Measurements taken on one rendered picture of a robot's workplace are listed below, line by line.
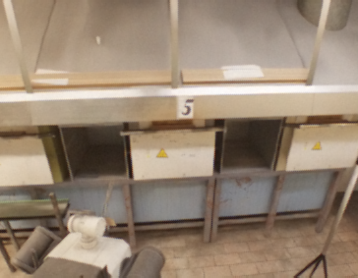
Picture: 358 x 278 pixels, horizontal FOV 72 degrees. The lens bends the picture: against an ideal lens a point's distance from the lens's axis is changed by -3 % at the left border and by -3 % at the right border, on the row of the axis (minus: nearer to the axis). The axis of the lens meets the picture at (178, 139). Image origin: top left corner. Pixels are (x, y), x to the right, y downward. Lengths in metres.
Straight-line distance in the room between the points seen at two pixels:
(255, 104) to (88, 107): 1.01
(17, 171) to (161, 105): 1.21
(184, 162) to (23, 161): 1.17
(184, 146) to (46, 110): 0.93
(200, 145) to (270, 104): 0.58
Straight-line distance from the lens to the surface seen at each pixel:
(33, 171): 2.15
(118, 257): 0.95
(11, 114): 1.76
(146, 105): 1.54
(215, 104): 1.58
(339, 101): 1.95
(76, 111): 1.61
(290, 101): 1.76
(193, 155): 1.92
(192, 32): 1.93
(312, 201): 2.91
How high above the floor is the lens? 2.11
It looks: 27 degrees down
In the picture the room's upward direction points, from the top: straight up
